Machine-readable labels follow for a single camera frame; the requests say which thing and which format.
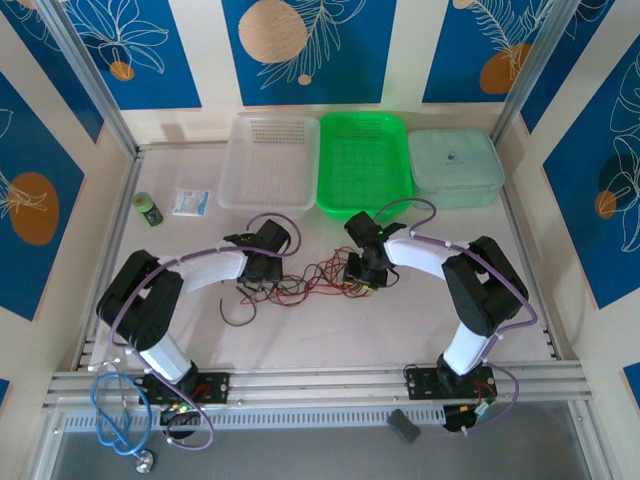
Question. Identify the dark grey block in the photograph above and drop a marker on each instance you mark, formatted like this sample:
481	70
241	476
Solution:
404	426

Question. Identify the pale green lidded container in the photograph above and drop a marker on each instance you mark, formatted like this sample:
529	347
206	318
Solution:
455	167

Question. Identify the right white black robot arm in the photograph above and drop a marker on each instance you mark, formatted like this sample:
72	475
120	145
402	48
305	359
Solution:
420	255

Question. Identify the green plastic basket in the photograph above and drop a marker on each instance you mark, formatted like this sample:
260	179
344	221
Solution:
365	170

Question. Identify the aluminium side rail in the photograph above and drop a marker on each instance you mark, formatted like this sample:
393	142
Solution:
525	252
117	225

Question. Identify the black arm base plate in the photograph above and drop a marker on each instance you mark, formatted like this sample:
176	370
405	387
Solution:
422	384
217	387

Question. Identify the aluminium corner post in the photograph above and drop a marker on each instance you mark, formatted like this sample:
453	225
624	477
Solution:
530	65
90	75

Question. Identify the white blue sachet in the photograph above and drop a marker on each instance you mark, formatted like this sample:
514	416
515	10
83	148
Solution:
190	201

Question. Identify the clear plastic basket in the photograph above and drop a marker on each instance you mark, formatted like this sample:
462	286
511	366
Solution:
270	170

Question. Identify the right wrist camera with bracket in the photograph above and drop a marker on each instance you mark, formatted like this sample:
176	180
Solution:
362	227

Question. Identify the round metal disc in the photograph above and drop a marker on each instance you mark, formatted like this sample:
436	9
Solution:
144	461

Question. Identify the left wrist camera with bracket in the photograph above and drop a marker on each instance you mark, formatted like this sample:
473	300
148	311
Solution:
272	237

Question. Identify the black electronics box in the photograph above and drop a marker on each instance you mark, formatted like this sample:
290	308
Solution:
457	419
180	416

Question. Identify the aluminium front rail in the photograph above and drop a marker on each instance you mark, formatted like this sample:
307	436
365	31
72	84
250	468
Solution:
325	385

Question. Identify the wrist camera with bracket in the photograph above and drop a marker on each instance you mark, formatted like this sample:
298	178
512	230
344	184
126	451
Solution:
362	227
272	237

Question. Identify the small green capped bottle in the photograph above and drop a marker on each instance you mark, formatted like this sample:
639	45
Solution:
148	210

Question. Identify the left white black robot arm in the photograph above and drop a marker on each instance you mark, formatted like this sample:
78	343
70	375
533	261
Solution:
210	270

